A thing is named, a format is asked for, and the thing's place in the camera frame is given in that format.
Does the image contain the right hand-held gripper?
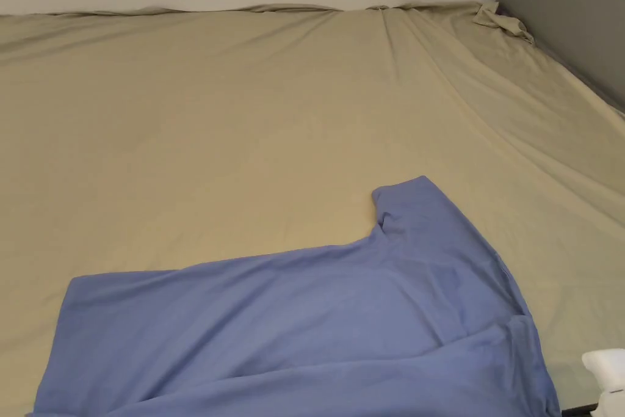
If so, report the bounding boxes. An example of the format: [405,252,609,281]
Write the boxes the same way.
[582,347,625,417]

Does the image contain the blue shirt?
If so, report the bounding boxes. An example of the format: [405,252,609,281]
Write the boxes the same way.
[30,175,562,417]

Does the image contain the bed with beige sheet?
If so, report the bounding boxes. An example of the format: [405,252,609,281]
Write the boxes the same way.
[0,1,625,417]

